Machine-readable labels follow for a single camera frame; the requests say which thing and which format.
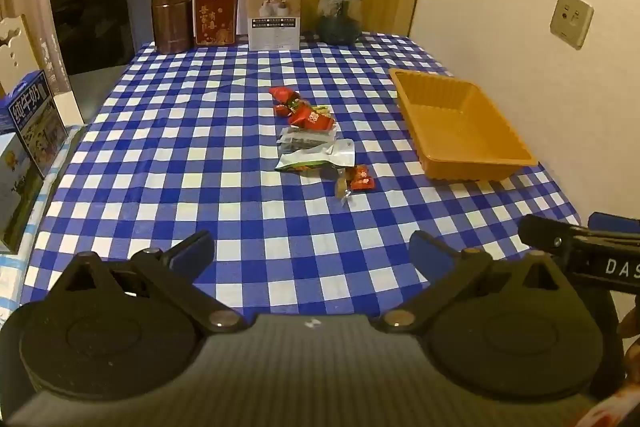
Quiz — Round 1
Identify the white product box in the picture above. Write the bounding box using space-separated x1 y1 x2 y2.
246 0 303 52

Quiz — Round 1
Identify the brown tin canister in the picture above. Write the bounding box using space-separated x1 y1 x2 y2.
151 0 195 54

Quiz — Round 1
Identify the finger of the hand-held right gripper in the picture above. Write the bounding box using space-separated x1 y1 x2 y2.
588 212 640 236
518 214 583 269

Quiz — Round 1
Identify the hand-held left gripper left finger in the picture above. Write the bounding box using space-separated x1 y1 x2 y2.
47 231 248 333

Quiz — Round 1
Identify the person's right hand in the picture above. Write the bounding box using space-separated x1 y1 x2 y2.
617 304 640 339

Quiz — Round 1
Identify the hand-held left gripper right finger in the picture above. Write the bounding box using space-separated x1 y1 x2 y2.
372 231 576 333

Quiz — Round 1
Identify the blue white checkered tablecloth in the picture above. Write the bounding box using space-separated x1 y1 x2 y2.
20 31 583 324

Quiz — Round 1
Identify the black gift box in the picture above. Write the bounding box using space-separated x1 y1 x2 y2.
47 0 151 76

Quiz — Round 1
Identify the orange plastic tray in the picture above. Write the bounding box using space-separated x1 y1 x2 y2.
389 68 539 182

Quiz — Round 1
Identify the large beige wall socket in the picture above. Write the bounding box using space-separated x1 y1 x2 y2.
550 0 595 50

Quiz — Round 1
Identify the white chair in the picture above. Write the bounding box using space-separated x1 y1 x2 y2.
0 14 40 96

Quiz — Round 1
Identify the yellow clear candy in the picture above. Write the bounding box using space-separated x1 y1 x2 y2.
334 174 353 208

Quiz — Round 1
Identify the blue milk carton box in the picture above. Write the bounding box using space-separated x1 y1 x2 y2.
0 69 69 180

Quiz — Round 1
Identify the blue picture box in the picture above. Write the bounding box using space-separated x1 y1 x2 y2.
0 132 47 256

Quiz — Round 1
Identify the red tin box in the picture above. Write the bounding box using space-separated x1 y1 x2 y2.
194 0 237 46

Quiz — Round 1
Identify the round glass jar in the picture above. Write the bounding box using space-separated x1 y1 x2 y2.
317 0 363 45

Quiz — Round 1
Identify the red white cloth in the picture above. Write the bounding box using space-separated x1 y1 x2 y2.
582 384 640 427

